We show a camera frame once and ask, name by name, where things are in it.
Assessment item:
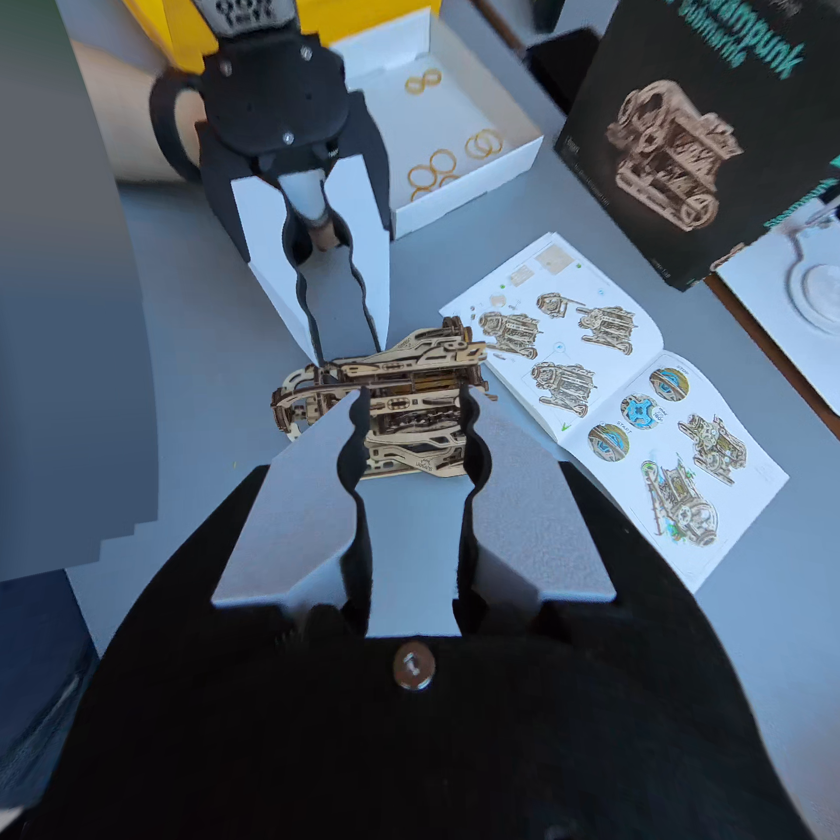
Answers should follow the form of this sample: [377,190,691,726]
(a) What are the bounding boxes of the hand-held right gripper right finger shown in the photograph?
[451,385,618,636]

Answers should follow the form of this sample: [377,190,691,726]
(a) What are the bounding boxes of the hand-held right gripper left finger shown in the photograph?
[211,387,374,636]

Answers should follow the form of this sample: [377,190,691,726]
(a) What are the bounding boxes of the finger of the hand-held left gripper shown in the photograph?
[230,172,324,367]
[323,154,393,353]

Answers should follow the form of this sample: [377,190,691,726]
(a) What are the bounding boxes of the wooden submarine model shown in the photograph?
[270,315,498,480]

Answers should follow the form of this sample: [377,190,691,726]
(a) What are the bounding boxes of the black model kit box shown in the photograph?
[554,0,840,294]

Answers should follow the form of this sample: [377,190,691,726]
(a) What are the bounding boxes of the person's left hand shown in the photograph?
[69,39,201,185]

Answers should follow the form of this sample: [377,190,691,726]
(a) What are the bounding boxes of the stacked yellow plastic bins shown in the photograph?
[121,0,442,74]

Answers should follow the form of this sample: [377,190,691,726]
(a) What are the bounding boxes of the white cardboard box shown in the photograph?
[328,10,546,241]

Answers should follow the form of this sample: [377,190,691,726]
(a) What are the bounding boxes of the illustrated instruction booklet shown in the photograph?
[438,231,790,595]

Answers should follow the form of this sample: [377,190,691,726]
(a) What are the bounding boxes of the black power adapter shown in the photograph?
[521,29,575,116]

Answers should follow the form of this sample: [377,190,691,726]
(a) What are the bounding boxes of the white plastic sheet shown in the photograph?
[714,197,840,418]

